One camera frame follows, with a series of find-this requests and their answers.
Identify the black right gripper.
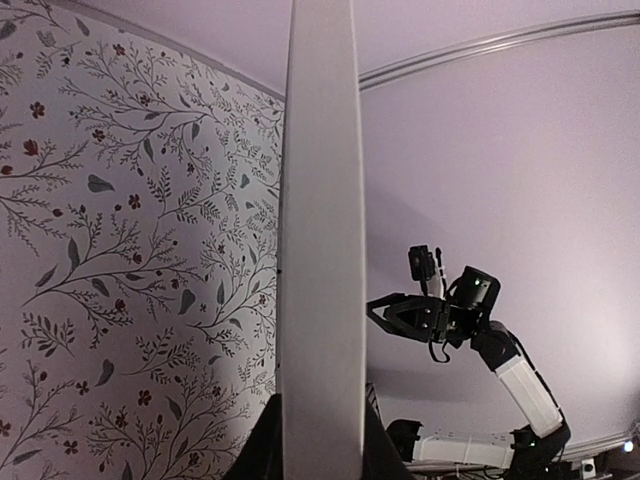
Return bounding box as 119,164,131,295
361,293,485,480

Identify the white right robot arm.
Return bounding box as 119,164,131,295
366,293,571,479

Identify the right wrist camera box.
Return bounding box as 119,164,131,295
454,266,501,314

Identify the floral patterned table mat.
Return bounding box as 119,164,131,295
1,1,284,479

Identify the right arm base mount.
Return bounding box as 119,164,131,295
386,419,423,463

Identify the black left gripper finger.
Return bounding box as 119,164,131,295
227,394,283,480

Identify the right aluminium corner post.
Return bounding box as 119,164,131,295
359,10,639,92

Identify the white picture frame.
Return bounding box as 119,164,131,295
277,1,366,479

